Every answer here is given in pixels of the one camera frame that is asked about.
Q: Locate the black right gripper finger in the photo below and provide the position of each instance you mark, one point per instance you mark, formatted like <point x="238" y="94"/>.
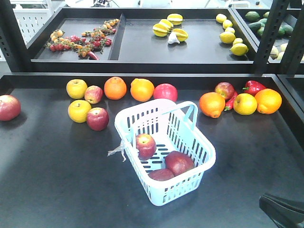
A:
<point x="283" y="212"/>

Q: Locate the orange with nub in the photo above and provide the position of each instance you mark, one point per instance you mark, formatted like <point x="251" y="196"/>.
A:
<point x="212" y="104"/>

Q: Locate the orange left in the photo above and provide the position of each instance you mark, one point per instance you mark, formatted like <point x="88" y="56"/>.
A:
<point x="115" y="88"/>

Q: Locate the red apple front edge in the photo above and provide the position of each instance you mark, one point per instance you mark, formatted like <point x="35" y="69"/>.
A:
<point x="146" y="146"/>

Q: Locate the yellow apple front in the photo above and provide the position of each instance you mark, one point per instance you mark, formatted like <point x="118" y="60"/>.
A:
<point x="78" y="109"/>

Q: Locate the dark red small apple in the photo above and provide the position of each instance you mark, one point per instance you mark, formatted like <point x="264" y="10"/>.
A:
<point x="97" y="118"/>

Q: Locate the cherry tomato pile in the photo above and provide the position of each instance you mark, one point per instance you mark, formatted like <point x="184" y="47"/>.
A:
<point x="87" y="44"/>

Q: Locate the small pink apple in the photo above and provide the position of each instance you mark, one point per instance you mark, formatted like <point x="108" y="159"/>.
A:
<point x="93" y="94"/>

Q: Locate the yellow apple back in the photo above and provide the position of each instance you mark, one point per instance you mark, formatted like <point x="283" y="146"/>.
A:
<point x="76" y="88"/>

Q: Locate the white garlic bulb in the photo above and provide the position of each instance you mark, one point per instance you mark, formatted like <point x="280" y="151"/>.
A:
<point x="172" y="39"/>

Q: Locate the yellow round fruit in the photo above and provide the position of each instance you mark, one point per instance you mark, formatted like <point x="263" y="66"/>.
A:
<point x="245" y="104"/>

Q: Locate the yellow apple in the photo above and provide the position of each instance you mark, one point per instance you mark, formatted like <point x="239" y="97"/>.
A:
<point x="78" y="109"/>
<point x="76" y="88"/>

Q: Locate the red apple far corner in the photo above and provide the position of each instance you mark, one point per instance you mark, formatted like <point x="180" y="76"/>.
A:
<point x="10" y="107"/>

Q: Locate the light blue plastic basket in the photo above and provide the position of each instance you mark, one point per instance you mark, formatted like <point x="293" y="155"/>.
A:
<point x="173" y="127"/>

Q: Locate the large orange right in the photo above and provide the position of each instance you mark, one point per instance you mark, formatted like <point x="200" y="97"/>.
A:
<point x="268" y="101"/>

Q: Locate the black upper display shelf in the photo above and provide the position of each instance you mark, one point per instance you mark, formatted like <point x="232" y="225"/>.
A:
<point x="219" y="42"/>

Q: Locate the dark red apple back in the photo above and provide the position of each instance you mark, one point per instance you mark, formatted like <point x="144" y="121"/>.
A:
<point x="225" y="89"/>

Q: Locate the bright red apple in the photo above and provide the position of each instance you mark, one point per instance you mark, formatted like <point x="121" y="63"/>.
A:
<point x="166" y="91"/>

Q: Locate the red chili pepper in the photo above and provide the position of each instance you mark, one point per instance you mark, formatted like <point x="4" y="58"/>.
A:
<point x="230" y="103"/>

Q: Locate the red apple front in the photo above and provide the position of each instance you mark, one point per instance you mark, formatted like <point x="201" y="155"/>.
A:
<point x="161" y="174"/>

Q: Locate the red bell pepper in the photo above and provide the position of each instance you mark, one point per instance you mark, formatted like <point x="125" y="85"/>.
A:
<point x="252" y="87"/>

